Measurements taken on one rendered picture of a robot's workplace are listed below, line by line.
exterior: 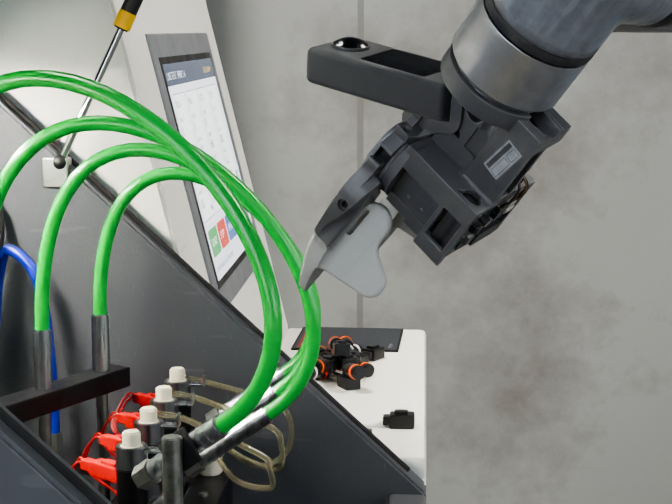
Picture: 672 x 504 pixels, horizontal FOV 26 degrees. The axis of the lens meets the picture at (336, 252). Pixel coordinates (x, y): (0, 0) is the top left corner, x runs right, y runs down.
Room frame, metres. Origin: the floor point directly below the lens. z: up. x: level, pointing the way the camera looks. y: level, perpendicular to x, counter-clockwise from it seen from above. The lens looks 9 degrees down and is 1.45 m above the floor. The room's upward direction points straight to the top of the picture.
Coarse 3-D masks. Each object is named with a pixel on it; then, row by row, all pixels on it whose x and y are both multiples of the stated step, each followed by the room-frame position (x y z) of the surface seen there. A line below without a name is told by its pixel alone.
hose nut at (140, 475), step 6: (144, 462) 1.13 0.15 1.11; (138, 468) 1.13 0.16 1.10; (144, 468) 1.12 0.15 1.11; (132, 474) 1.13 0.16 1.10; (138, 474) 1.13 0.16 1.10; (144, 474) 1.12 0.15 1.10; (138, 480) 1.13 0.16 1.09; (144, 480) 1.12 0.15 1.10; (150, 480) 1.12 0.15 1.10; (156, 480) 1.13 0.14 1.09; (138, 486) 1.13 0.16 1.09; (144, 486) 1.13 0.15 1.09; (150, 486) 1.13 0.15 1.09
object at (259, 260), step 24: (24, 72) 1.18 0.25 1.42; (48, 72) 1.17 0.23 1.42; (96, 96) 1.14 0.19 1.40; (120, 96) 1.14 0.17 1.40; (144, 120) 1.12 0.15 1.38; (168, 144) 1.11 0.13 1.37; (192, 168) 1.10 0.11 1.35; (216, 192) 1.09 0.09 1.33; (240, 216) 1.09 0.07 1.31; (240, 240) 1.09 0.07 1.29; (264, 264) 1.08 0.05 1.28; (264, 288) 1.07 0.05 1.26; (264, 312) 1.07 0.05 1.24; (264, 336) 1.08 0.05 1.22; (264, 360) 1.07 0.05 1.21; (264, 384) 1.08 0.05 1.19; (240, 408) 1.08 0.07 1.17
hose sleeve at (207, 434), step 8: (216, 416) 1.10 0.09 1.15; (208, 424) 1.10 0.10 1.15; (192, 432) 1.11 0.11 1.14; (200, 432) 1.10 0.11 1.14; (208, 432) 1.09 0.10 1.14; (216, 432) 1.09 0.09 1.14; (192, 440) 1.10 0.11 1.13; (200, 440) 1.10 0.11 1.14; (208, 440) 1.10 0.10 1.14; (216, 440) 1.10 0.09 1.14; (200, 448) 1.10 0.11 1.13; (208, 448) 1.10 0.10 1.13; (160, 456) 1.12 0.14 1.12; (152, 464) 1.12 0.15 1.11; (160, 464) 1.12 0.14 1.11; (152, 472) 1.12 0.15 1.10; (160, 472) 1.12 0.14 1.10
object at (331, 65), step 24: (312, 48) 0.96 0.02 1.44; (336, 48) 0.96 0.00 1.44; (360, 48) 0.96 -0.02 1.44; (384, 48) 0.97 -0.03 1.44; (312, 72) 0.96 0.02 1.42; (336, 72) 0.95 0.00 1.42; (360, 72) 0.94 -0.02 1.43; (384, 72) 0.92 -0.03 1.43; (408, 72) 0.92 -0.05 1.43; (432, 72) 0.92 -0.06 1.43; (360, 96) 0.94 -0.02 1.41; (384, 96) 0.93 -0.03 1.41; (408, 96) 0.91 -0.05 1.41; (432, 96) 0.90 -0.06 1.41
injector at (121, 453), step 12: (120, 444) 1.24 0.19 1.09; (144, 444) 1.24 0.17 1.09; (120, 456) 1.23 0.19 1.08; (132, 456) 1.23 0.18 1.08; (144, 456) 1.23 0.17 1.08; (120, 468) 1.23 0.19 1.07; (132, 468) 1.23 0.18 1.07; (120, 480) 1.23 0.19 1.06; (132, 480) 1.23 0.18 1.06; (120, 492) 1.23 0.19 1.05; (132, 492) 1.23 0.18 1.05; (144, 492) 1.23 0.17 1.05
